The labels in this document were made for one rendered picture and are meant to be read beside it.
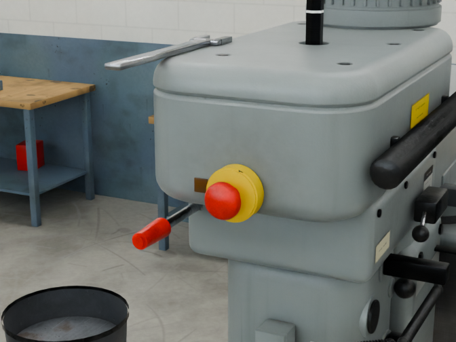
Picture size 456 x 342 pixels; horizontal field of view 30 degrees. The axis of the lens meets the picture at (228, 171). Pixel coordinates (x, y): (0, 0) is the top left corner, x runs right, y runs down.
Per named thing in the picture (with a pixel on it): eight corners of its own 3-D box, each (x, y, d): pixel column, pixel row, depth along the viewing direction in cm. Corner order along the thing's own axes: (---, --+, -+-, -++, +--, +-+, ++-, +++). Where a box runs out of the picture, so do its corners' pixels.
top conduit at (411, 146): (401, 192, 86) (403, 159, 85) (361, 186, 88) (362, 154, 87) (480, 107, 125) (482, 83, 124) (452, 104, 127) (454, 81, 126)
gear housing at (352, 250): (370, 290, 97) (374, 207, 95) (184, 255, 108) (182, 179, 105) (436, 205, 126) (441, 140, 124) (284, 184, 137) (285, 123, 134)
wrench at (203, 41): (128, 72, 86) (128, 64, 86) (96, 69, 87) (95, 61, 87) (232, 42, 107) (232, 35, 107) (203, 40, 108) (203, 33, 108)
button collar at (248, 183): (256, 226, 89) (256, 172, 87) (205, 218, 91) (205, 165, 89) (264, 221, 90) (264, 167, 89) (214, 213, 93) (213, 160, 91)
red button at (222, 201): (235, 225, 86) (235, 188, 85) (200, 220, 88) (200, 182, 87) (249, 216, 89) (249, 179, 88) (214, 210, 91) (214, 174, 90)
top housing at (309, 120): (355, 235, 86) (362, 79, 82) (135, 200, 97) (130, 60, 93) (452, 134, 127) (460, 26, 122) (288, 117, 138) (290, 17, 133)
